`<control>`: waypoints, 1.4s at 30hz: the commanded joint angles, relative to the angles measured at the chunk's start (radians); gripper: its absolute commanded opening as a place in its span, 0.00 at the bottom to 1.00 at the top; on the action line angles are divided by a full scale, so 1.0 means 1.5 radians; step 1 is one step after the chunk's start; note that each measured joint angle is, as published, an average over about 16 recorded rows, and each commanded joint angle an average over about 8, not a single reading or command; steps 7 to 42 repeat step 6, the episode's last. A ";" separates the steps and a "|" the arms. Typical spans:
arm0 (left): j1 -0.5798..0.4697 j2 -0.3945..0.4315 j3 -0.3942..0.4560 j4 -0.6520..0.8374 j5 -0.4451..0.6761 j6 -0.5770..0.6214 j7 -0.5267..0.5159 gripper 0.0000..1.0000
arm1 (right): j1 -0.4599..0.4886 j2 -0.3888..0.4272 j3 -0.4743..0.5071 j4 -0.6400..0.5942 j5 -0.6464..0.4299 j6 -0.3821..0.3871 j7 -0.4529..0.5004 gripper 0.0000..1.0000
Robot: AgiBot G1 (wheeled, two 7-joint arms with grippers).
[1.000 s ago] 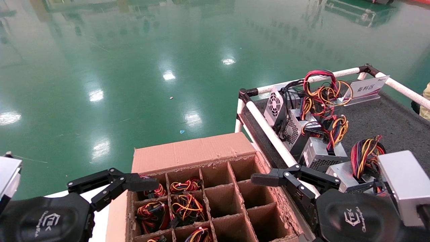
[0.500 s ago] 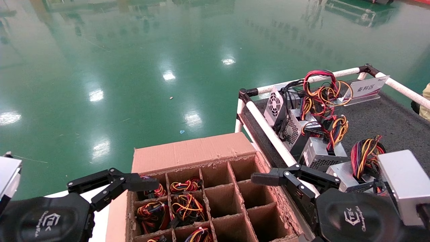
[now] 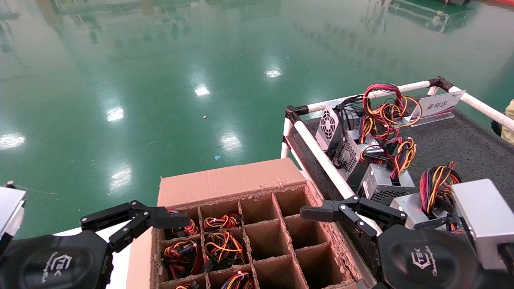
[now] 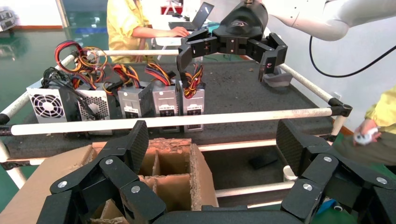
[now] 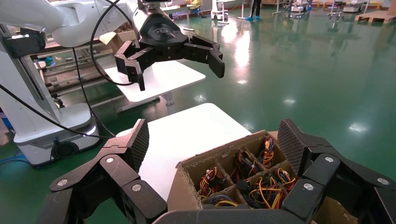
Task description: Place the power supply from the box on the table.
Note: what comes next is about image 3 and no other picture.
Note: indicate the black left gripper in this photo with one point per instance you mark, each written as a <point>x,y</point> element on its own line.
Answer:
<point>52,261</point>

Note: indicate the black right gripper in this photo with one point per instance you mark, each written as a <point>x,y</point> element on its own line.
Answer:
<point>425,261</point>

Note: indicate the cardboard box with dividers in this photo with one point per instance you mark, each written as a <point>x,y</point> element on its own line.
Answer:
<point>229,180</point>

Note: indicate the silver power supply thick bundle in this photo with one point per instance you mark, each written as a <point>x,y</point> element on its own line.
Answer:
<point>415,210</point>

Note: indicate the power supply with mesh side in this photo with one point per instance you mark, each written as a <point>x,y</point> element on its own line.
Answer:
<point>349,156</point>

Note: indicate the silver power supply with fan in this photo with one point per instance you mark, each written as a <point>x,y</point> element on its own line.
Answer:
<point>329,126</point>

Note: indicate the dark grey table mat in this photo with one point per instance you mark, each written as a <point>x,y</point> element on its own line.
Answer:
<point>461,148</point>

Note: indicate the clear acrylic sign stand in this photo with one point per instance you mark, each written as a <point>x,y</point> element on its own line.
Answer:
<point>439,106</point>

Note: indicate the beige cloth object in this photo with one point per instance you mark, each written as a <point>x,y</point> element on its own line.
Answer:
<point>508,124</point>

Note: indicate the white pipe table frame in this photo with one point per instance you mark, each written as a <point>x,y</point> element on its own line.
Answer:
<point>317,148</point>

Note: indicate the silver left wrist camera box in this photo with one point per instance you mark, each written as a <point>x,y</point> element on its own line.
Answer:
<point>10,208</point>

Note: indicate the green metal equipment frame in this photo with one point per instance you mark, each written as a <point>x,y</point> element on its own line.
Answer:
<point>429,14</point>

